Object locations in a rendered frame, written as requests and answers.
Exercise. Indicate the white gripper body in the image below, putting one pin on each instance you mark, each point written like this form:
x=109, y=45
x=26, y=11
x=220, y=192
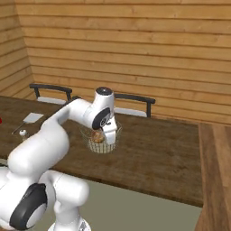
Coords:
x=110, y=132

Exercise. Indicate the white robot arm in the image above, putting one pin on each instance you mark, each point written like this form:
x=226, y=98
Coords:
x=39, y=150

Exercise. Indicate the brown bread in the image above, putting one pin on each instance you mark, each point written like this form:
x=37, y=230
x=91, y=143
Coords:
x=97, y=137

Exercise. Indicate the black chair with white seat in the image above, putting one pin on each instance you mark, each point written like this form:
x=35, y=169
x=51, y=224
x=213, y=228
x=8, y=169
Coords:
x=135, y=98
x=51, y=87

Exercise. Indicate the small white shaker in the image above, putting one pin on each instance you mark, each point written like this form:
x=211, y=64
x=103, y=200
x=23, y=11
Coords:
x=23, y=134

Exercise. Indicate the red object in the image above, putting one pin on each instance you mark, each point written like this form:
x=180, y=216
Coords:
x=0, y=121

